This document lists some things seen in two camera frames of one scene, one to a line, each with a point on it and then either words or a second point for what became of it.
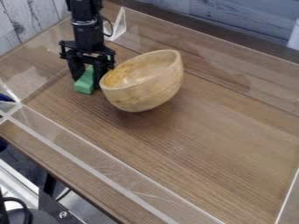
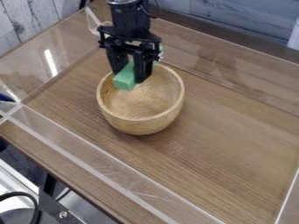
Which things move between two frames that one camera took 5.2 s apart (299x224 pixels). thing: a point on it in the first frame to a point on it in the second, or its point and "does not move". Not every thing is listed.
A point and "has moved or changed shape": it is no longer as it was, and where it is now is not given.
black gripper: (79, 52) to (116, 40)
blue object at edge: (5, 98) does not move
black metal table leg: (51, 185) does not move
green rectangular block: (85, 82) to (125, 80)
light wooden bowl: (144, 80) has moved or changed shape
